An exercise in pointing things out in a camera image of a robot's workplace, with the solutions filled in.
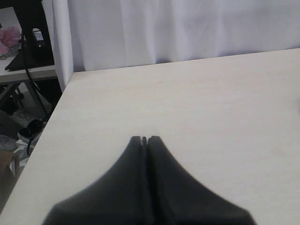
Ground pink plush toy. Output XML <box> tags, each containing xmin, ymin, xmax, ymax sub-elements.
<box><xmin>0</xmin><ymin>26</ymin><xmax>21</xmax><ymax>55</ymax></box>

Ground black stand on side table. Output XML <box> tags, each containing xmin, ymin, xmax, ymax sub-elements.
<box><xmin>0</xmin><ymin>0</ymin><xmax>54</xmax><ymax>71</ymax></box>

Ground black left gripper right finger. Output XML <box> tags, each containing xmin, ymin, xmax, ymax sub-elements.
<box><xmin>147</xmin><ymin>136</ymin><xmax>256</xmax><ymax>225</ymax></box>

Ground black cable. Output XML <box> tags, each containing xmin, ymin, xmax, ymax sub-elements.
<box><xmin>20</xmin><ymin>32</ymin><xmax>51</xmax><ymax>157</ymax></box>

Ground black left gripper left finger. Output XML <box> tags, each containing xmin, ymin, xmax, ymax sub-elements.
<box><xmin>43</xmin><ymin>136</ymin><xmax>150</xmax><ymax>225</ymax></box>

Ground black round object on floor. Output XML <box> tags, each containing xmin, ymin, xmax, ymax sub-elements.
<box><xmin>17</xmin><ymin>119</ymin><xmax>43</xmax><ymax>139</ymax></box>

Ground white side table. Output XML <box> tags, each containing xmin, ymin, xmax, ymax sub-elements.
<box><xmin>0</xmin><ymin>7</ymin><xmax>62</xmax><ymax>115</ymax></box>

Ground white curtain backdrop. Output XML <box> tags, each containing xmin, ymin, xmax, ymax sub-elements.
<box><xmin>42</xmin><ymin>0</ymin><xmax>300</xmax><ymax>90</ymax></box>

